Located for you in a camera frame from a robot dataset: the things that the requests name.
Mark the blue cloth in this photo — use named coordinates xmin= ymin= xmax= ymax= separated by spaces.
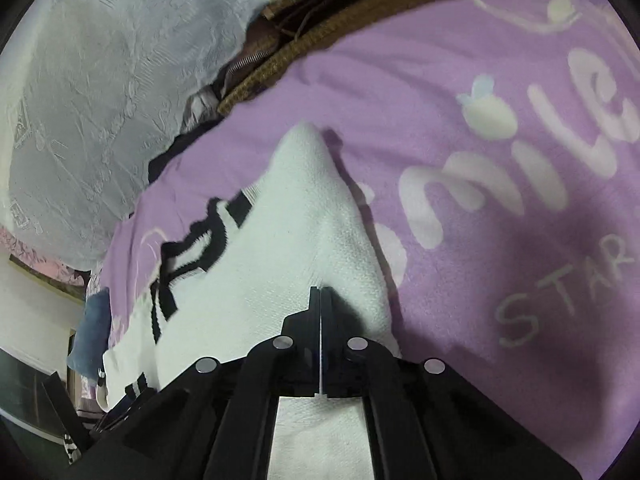
xmin=66 ymin=290 xmax=112 ymax=377

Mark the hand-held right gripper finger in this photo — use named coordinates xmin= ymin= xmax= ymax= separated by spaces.
xmin=62 ymin=286 xmax=321 ymax=480
xmin=319 ymin=286 xmax=581 ymax=480

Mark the purple printed blanket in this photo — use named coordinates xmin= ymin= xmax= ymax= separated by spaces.
xmin=100 ymin=0 xmax=640 ymax=480

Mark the white sweater with black stripes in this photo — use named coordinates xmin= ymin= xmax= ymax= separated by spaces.
xmin=102 ymin=122 xmax=401 ymax=480

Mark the pink patterned cloth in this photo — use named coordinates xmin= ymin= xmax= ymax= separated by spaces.
xmin=0 ymin=225 xmax=92 ymax=287

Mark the brown woven mat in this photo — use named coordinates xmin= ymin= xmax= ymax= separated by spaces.
xmin=217 ymin=0 xmax=521 ymax=116

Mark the white lace cloth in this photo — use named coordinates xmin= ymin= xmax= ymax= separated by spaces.
xmin=0 ymin=0 xmax=313 ymax=273

